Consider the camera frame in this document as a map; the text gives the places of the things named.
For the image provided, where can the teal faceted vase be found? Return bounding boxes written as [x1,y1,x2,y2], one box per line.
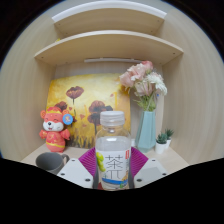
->
[134,109,158,153]

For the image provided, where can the small succulent in white pot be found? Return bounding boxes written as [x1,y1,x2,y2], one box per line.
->
[155,132,168,155]
[164,128,175,148]

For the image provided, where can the pink and white flower bouquet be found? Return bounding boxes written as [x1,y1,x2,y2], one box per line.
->
[119,60,168,113]

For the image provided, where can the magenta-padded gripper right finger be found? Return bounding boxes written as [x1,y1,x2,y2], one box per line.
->
[128,146,169,190]

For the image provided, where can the light wood shelf unit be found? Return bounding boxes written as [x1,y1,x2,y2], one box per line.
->
[34,0,184,66]

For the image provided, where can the grey textured mug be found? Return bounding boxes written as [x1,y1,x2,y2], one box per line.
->
[35,152,70,175]

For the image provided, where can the yellow poppy flower painting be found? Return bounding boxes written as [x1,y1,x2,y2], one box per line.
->
[45,73,132,149]

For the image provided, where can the red plush mouse toy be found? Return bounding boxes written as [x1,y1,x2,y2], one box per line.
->
[38,106,74,154]

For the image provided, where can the white light bar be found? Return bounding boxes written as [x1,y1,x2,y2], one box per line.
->
[83,57,143,64]

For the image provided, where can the clear plastic drink bottle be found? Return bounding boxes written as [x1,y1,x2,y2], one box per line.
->
[94,110,133,191]

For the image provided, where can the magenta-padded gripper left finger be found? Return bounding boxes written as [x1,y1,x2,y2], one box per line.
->
[56,146,100,190]

